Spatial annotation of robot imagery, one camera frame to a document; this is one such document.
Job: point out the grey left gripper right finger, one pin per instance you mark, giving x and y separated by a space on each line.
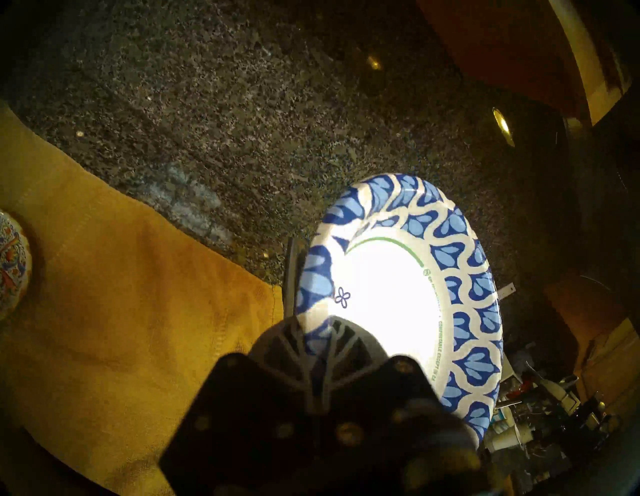
380 405

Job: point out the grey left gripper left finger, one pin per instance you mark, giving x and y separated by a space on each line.
240 420

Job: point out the blue white paper bowl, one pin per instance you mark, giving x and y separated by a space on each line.
390 300

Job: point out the colourful ceramic spoon rest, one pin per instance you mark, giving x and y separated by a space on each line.
12 260

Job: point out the printed paper cup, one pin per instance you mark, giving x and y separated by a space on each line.
502 416

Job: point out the white paper cup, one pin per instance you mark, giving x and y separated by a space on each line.
505 439

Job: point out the yellow terry towel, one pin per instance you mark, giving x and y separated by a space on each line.
125 300

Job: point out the range hood lamp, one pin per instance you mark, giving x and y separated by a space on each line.
502 125

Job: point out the white wall outlet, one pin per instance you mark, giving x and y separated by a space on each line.
506 291

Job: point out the dark wooden wall cabinet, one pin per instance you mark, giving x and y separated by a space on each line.
600 350

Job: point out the light wooden wall cabinet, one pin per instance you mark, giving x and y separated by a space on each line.
500 45

